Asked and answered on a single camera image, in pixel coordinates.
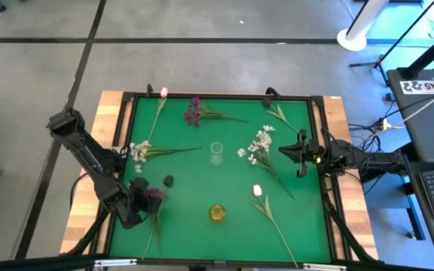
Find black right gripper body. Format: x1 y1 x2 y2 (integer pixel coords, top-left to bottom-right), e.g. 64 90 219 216
295 129 330 178

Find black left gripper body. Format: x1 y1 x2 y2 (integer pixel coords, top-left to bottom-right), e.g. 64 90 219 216
121 190 150 230

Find purple flower bunch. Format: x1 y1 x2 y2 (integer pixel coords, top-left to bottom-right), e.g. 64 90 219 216
143 187 167 255
182 96 249 128

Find white flower bunch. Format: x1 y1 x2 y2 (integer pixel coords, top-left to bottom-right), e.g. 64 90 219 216
237 124 296 200
128 140 203 174

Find yellow embossed glass vase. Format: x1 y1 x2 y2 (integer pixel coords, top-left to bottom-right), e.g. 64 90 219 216
208 204 227 223

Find clear glass vase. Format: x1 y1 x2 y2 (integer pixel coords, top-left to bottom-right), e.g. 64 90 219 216
209 141 225 166

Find green table mat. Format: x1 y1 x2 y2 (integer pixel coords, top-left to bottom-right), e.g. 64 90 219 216
109 96 332 264

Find thin black tripod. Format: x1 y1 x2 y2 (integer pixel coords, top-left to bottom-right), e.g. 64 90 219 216
349 0 434 88

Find blue table leg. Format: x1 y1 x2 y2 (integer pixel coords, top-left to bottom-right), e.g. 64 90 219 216
397 165 426 242

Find white paper label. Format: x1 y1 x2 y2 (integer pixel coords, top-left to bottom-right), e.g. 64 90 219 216
399 80 434 95

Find dark grey side desk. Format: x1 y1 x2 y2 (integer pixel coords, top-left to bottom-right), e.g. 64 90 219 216
405 161 434 256

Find white round pillar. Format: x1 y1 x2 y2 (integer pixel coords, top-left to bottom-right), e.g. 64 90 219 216
336 0 391 53

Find thick black pole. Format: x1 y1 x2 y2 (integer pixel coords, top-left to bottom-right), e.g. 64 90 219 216
397 33 434 81

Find black floor cable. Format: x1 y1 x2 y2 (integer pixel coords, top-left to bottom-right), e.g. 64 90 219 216
347 122 382 151

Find silver metal bracket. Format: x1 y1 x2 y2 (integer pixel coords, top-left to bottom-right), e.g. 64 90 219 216
94 258 138 268
302 263 348 271

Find black aluminium table frame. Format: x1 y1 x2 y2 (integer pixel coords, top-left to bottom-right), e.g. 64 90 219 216
60 83 380 271

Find white cable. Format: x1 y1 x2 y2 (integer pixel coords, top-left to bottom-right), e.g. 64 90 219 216
369 83 434 139

